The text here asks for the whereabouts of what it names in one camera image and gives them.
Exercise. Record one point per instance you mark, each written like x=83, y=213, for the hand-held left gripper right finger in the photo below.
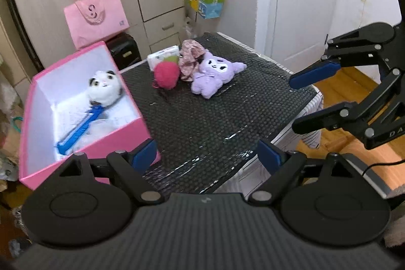
x=269, y=156

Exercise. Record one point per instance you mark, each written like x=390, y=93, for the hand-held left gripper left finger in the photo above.
x=144, y=154

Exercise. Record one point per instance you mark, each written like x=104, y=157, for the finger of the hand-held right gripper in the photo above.
x=313, y=75
x=322, y=121

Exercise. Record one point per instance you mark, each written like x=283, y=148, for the pink cardboard box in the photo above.
x=126, y=143

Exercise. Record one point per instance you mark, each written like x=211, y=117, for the blue wet wipes packet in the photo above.
x=79, y=130

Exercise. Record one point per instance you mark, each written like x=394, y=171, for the pink fuzzy ball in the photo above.
x=166, y=75

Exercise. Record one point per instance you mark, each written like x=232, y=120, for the purple plush toy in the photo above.
x=212, y=74

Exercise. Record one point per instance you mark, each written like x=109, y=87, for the pink floral cloth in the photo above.
x=189, y=61

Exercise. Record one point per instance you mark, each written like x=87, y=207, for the white door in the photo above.
x=303, y=10

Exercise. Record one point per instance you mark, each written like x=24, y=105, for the black bubble mat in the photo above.
x=205, y=130

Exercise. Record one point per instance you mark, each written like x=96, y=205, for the grey board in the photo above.
x=373, y=181

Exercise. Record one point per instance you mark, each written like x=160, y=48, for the white tissue packet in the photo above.
x=161, y=55

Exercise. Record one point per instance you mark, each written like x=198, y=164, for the black suitcase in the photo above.
x=125, y=50

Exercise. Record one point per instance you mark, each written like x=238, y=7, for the pink tote bag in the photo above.
x=98, y=20

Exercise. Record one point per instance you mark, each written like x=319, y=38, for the black clothes rack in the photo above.
x=19, y=20

